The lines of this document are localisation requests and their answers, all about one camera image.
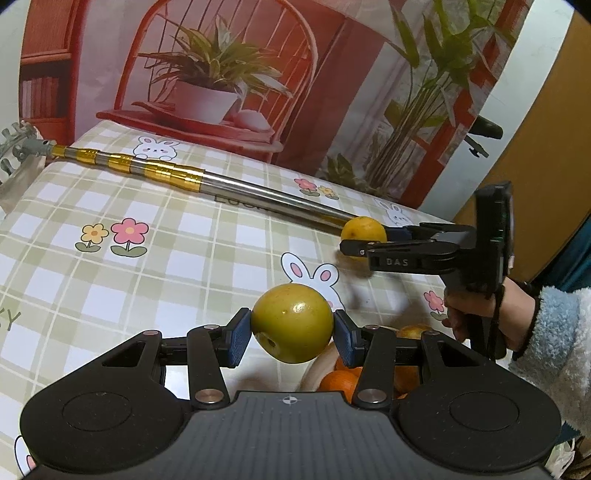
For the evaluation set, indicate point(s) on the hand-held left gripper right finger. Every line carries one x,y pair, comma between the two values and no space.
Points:
344,341

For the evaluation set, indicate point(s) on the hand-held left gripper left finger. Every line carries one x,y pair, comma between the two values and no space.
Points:
239,339

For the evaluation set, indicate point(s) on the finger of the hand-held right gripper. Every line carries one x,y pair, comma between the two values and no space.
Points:
399,233
406,251

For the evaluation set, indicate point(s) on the beige plate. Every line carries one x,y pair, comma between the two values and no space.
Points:
323,362

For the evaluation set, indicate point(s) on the large yellow orange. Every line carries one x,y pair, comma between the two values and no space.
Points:
364,229

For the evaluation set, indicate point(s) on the green apple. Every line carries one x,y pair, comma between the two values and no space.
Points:
291,323

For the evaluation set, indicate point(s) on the person's right hand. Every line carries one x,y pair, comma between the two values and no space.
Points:
519,314

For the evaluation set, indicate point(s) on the teal cloth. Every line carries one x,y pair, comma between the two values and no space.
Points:
572,258

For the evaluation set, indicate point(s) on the wooden board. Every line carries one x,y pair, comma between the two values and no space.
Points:
554,138

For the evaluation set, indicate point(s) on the telescopic metal rod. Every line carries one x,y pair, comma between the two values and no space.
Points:
240,187

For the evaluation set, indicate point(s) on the printed room backdrop cloth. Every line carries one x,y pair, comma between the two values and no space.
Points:
323,92

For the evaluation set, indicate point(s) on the white plastic bag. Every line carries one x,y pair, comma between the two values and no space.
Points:
565,457

